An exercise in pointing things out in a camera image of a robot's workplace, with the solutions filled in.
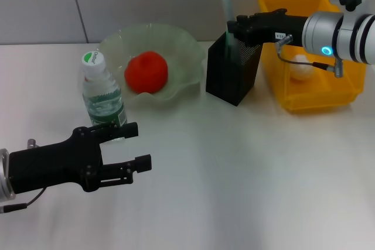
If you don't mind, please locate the yellow plastic bin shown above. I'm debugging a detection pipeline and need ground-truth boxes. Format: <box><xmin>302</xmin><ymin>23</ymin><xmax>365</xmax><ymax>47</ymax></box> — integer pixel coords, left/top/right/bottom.
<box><xmin>257</xmin><ymin>0</ymin><xmax>369</xmax><ymax>113</ymax></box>

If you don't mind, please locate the grey marker pen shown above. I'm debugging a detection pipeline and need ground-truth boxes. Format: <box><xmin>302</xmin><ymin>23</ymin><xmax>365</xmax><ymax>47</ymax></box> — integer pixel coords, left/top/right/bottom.
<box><xmin>221</xmin><ymin>0</ymin><xmax>235</xmax><ymax>23</ymax></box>

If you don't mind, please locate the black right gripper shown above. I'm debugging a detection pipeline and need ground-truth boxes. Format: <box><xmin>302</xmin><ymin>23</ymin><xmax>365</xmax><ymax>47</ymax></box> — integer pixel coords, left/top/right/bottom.
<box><xmin>227</xmin><ymin>8</ymin><xmax>309</xmax><ymax>48</ymax></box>

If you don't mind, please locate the pale green wavy glass plate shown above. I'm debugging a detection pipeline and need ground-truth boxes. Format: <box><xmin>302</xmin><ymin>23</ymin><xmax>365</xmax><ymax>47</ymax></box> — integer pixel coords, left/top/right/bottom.
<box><xmin>98</xmin><ymin>23</ymin><xmax>206</xmax><ymax>113</ymax></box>

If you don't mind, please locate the mint green utility knife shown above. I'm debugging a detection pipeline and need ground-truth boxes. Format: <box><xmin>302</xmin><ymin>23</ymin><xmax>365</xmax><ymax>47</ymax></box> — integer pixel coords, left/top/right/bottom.
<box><xmin>224</xmin><ymin>29</ymin><xmax>240</xmax><ymax>61</ymax></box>

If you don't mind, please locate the arm cable with connector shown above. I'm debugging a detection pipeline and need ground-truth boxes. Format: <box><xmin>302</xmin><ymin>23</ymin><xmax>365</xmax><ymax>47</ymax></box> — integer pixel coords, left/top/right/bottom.
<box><xmin>275</xmin><ymin>35</ymin><xmax>344</xmax><ymax>78</ymax></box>
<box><xmin>0</xmin><ymin>139</ymin><xmax>48</xmax><ymax>214</ymax></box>

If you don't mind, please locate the black mesh pen holder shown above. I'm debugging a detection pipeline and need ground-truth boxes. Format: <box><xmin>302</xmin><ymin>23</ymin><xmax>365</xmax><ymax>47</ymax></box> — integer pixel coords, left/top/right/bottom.
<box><xmin>205</xmin><ymin>32</ymin><xmax>264</xmax><ymax>107</ymax></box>

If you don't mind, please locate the left arm cable with connector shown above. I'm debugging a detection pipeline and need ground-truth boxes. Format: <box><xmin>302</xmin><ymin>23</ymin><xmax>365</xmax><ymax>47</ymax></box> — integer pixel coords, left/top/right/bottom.
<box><xmin>0</xmin><ymin>139</ymin><xmax>48</xmax><ymax>214</ymax></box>

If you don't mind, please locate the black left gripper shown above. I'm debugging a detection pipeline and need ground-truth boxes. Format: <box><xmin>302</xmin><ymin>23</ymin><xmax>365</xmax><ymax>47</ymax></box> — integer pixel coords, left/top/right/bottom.
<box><xmin>8</xmin><ymin>121</ymin><xmax>153</xmax><ymax>194</ymax></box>

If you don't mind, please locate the clear green-label water bottle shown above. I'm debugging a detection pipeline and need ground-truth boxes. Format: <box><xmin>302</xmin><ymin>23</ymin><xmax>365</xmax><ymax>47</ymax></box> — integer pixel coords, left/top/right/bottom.
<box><xmin>80</xmin><ymin>50</ymin><xmax>129</xmax><ymax>143</ymax></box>

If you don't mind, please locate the white paper ball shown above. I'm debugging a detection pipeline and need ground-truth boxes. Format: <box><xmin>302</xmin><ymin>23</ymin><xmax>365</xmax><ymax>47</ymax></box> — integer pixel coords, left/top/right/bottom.
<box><xmin>289</xmin><ymin>53</ymin><xmax>315</xmax><ymax>82</ymax></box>

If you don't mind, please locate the orange fruit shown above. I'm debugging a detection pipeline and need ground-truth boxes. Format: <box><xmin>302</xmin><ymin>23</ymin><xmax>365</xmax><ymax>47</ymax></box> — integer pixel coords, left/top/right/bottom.
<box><xmin>124</xmin><ymin>51</ymin><xmax>169</xmax><ymax>94</ymax></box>

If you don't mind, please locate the right arm cable with connector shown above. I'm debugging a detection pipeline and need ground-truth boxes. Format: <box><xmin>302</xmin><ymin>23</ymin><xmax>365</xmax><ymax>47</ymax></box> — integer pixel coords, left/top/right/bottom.
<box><xmin>275</xmin><ymin>35</ymin><xmax>344</xmax><ymax>78</ymax></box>

